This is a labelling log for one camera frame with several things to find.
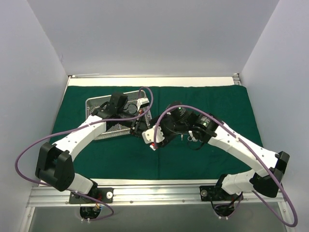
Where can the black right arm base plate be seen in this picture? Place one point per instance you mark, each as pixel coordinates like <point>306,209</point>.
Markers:
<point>211,193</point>

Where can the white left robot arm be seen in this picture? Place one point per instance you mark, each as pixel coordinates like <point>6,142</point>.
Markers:
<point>55,161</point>

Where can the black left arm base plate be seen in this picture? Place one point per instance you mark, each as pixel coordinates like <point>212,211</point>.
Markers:
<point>104,195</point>

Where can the green surgical cloth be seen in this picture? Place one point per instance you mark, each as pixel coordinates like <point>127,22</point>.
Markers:
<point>128,157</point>

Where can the aluminium front rail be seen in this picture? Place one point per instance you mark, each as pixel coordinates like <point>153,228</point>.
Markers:
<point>128,192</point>

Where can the metal mesh instrument tray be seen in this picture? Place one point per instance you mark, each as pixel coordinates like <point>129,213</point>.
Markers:
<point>95,102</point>

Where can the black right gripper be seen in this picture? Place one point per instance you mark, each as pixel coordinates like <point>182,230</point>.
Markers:
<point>161,139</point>

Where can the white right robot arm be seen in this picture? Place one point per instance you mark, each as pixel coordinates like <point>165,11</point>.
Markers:
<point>267,168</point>

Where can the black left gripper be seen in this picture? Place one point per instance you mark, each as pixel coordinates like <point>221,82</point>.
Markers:
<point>136,126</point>

